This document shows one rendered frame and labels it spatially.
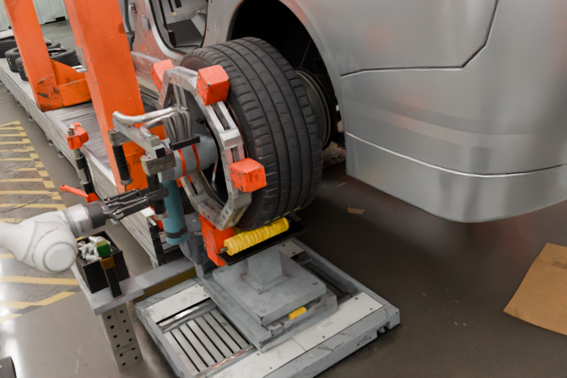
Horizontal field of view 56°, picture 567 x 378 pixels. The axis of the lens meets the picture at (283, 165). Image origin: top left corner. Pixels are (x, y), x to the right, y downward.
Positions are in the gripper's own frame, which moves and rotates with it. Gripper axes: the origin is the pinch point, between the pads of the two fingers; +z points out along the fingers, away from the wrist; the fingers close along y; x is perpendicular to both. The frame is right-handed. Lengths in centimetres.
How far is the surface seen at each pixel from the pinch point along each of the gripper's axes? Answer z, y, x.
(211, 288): 23, -34, -67
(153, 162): 0.9, 2.5, 10.6
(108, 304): -20.7, -13.4, -38.7
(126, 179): -0.1, -32.3, -6.1
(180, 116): 12.7, 0.3, 20.7
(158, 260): 14, -74, -68
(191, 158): 17.4, -10.1, 2.6
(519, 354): 99, 59, -84
